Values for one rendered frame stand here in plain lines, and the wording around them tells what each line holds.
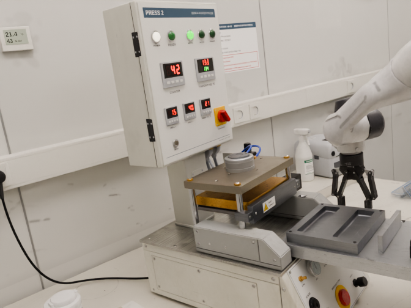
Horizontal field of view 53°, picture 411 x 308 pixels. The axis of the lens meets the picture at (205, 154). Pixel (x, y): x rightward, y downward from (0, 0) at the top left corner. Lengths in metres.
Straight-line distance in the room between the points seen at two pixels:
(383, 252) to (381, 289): 0.31
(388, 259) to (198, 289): 0.49
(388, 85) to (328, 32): 1.34
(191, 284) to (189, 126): 0.43
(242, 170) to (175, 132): 0.21
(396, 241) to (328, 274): 0.20
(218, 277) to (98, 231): 0.62
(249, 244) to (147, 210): 0.74
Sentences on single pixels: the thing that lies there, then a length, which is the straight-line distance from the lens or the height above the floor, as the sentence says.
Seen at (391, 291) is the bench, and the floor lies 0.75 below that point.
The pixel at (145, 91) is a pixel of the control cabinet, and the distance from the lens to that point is 1.05.
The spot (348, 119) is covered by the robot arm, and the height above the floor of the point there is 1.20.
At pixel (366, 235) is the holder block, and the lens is 0.97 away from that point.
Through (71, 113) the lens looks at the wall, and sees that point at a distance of 1.46.
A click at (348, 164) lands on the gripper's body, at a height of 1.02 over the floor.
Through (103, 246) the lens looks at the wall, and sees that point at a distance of 1.58.
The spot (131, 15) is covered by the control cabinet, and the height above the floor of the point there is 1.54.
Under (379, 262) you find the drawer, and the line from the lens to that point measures 0.91.
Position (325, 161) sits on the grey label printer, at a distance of 1.99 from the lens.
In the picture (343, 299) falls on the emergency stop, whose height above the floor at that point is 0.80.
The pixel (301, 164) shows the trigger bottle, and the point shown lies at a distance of 1.96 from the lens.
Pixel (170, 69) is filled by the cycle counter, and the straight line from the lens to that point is 1.09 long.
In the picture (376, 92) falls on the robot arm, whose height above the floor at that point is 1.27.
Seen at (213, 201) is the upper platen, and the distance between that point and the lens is 1.07.
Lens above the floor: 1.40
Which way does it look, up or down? 12 degrees down
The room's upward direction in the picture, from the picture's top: 8 degrees counter-clockwise
